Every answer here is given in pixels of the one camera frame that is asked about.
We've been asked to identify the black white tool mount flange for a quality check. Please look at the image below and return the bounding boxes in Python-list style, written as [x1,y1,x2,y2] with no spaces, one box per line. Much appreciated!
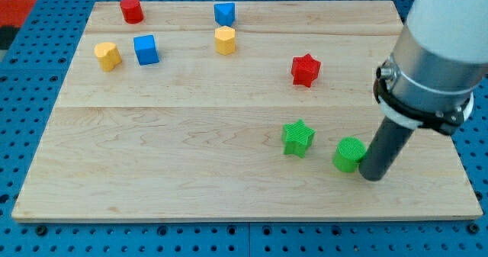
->
[374,61,474,136]

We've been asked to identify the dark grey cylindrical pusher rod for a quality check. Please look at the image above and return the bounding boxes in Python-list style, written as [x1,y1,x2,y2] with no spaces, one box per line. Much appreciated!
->
[358,117,413,182]

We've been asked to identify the green cylinder block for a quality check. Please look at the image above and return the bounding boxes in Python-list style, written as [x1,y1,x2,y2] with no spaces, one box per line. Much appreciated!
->
[332,137,366,173]

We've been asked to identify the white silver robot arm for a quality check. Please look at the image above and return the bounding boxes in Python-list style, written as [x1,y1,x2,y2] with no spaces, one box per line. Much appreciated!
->
[358,0,487,181]

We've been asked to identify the green star block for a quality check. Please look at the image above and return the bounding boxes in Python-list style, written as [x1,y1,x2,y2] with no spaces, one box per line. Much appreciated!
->
[281,119,316,158]

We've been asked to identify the red star block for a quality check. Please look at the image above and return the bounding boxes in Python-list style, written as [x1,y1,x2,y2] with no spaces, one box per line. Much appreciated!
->
[291,53,321,88]

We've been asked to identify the yellow hexagon block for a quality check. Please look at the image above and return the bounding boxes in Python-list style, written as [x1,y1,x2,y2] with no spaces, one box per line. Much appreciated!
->
[214,26,236,55]

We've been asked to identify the blue triangular prism block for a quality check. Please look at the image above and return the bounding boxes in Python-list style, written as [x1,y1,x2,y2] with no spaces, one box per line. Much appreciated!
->
[213,2,236,27]

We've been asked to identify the light wooden board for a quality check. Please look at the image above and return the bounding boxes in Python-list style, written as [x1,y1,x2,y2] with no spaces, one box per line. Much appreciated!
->
[11,1,483,223]

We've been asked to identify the blue cube block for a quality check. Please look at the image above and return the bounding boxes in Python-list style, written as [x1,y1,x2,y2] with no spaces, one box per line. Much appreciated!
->
[133,35,159,66]

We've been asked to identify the red cylinder block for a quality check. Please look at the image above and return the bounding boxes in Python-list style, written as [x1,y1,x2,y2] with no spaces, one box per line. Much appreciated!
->
[119,0,144,24]

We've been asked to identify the yellow heart block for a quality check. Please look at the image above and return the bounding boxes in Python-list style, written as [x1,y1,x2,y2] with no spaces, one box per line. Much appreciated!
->
[94,42,122,72]

